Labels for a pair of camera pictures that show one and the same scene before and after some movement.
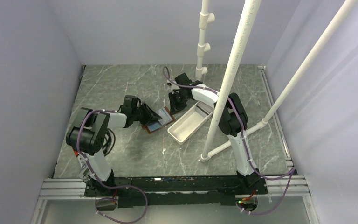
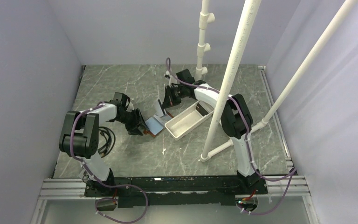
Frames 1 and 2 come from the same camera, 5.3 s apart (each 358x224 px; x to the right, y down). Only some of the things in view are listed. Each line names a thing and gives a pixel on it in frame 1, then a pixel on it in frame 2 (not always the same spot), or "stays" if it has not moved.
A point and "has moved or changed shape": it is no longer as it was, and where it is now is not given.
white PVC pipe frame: (252, 10) stays
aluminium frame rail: (293, 184) stays
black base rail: (150, 191) stays
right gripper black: (174, 108) to (169, 101)
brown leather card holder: (167, 118) has moved or changed shape
